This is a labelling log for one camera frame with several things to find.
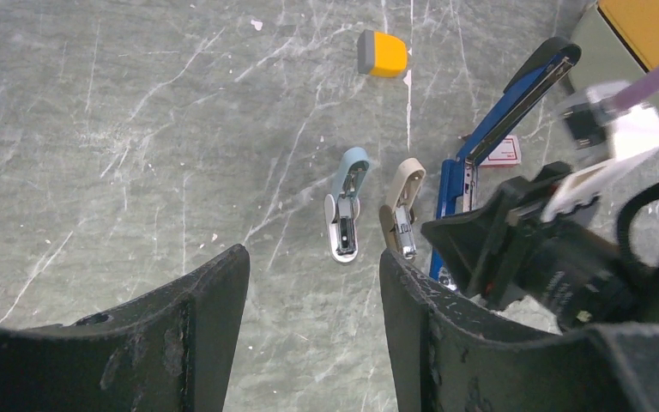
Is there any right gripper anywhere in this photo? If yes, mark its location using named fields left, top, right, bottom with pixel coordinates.
left=421, top=162, right=640, bottom=331

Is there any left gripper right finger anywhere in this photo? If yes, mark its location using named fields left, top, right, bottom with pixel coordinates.
left=379, top=250, right=659, bottom=411

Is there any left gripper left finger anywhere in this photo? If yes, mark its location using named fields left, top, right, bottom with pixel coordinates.
left=0, top=245, right=250, bottom=411

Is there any beige small stapler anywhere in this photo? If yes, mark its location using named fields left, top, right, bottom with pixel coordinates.
left=378, top=157, right=426, bottom=261

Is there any red white staple box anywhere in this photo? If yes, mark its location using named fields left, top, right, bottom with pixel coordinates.
left=479, top=135, right=522, bottom=167

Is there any light blue small stapler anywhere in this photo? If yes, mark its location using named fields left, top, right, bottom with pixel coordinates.
left=324, top=147, right=371, bottom=264

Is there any orange cube block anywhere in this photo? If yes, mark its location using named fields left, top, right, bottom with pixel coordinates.
left=356, top=29, right=408, bottom=78

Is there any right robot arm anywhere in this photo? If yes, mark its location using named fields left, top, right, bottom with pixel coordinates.
left=421, top=162, right=659, bottom=331

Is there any cream round drawer cabinet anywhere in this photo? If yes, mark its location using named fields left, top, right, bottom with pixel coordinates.
left=570, top=1, right=659, bottom=90

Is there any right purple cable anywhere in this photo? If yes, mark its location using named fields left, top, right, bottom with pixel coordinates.
left=610, top=42, right=659, bottom=112

